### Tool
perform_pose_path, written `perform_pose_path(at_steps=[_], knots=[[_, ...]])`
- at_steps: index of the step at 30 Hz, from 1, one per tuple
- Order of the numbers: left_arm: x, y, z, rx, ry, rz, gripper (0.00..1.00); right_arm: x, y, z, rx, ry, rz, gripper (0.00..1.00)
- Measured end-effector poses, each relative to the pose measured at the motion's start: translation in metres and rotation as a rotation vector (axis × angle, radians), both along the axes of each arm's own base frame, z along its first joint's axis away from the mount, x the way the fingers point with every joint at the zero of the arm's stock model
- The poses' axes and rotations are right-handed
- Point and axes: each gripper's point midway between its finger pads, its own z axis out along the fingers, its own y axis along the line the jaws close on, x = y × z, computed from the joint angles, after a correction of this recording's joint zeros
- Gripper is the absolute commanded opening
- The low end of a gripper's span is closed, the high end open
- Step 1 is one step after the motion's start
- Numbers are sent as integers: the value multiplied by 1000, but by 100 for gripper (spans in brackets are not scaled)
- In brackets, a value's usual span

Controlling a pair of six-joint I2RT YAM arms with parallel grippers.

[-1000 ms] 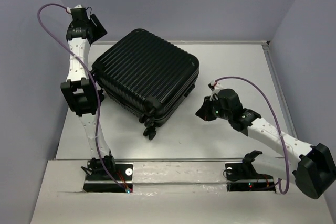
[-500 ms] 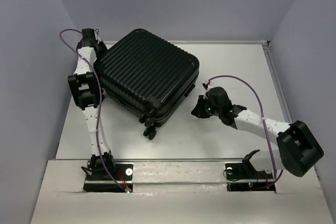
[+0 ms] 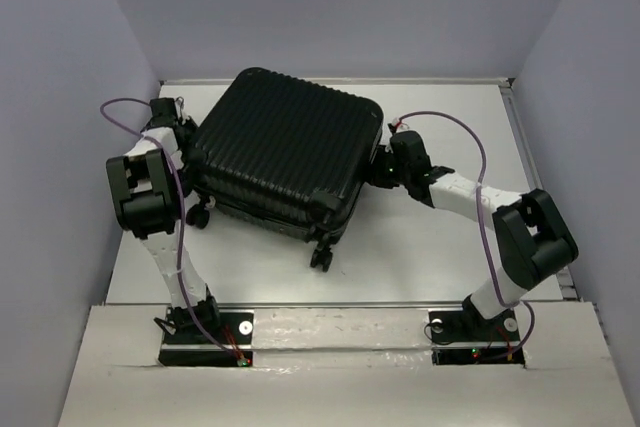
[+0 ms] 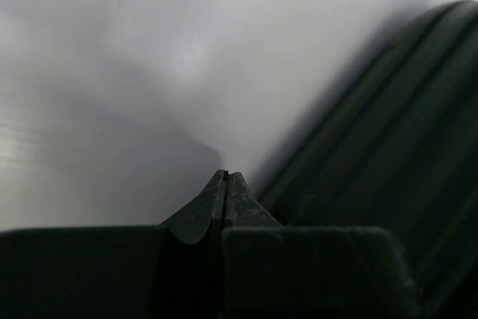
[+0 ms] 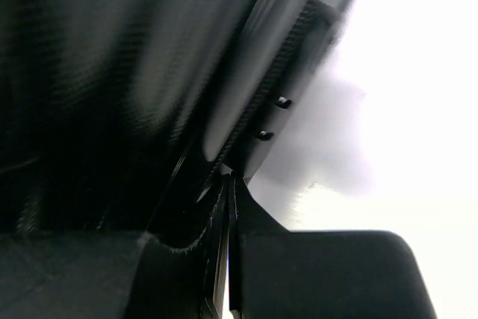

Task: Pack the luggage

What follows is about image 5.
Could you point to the black hard-shell suitcase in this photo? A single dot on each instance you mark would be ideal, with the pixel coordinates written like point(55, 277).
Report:
point(117, 116)

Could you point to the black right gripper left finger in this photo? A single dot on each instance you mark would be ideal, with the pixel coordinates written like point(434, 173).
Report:
point(182, 271)

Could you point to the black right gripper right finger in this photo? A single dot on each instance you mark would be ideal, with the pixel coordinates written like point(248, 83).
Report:
point(278, 273)

